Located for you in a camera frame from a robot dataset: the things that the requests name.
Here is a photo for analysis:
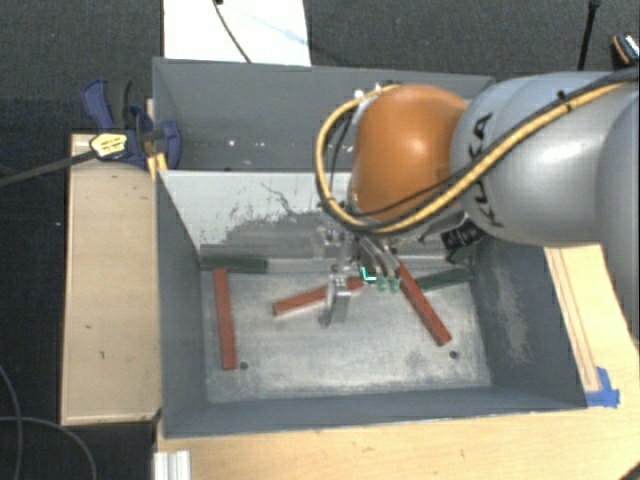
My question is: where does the red-brown flat block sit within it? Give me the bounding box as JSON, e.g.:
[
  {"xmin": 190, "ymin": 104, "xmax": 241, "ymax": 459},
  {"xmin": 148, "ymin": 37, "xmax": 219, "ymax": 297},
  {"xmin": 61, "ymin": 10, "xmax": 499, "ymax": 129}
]
[
  {"xmin": 271, "ymin": 276, "xmax": 366, "ymax": 318},
  {"xmin": 396, "ymin": 259, "xmax": 453, "ymax": 348},
  {"xmin": 212, "ymin": 267, "xmax": 238, "ymax": 371}
]

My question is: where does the black cylinder on white bracket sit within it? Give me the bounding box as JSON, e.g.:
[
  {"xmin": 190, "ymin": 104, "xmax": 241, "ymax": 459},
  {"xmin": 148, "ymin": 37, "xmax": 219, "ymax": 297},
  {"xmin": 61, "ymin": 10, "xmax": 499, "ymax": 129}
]
[{"xmin": 440, "ymin": 221, "xmax": 485, "ymax": 265}]

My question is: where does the grey metal bin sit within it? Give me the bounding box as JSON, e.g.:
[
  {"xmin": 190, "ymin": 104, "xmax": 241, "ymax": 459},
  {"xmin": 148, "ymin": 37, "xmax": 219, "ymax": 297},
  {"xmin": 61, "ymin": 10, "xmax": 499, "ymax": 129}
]
[{"xmin": 151, "ymin": 56, "xmax": 589, "ymax": 440}]

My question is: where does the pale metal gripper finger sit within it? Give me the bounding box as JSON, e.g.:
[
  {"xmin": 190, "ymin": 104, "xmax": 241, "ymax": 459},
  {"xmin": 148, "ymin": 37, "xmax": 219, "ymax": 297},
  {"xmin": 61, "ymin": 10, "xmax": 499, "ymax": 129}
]
[
  {"xmin": 331, "ymin": 276, "xmax": 355, "ymax": 325},
  {"xmin": 318, "ymin": 275, "xmax": 339, "ymax": 328}
]

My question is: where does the pale wood flat board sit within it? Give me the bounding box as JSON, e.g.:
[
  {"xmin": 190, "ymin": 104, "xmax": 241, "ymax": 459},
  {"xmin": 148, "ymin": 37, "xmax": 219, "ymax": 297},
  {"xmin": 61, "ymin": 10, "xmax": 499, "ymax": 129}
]
[{"xmin": 59, "ymin": 132, "xmax": 164, "ymax": 427}]

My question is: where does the dark green flat block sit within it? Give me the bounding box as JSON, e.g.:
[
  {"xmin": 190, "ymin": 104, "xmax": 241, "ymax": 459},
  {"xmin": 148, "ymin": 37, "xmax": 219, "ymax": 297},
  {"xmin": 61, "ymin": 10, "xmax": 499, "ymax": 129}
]
[
  {"xmin": 414, "ymin": 266, "xmax": 474, "ymax": 292},
  {"xmin": 199, "ymin": 254, "xmax": 269, "ymax": 275}
]

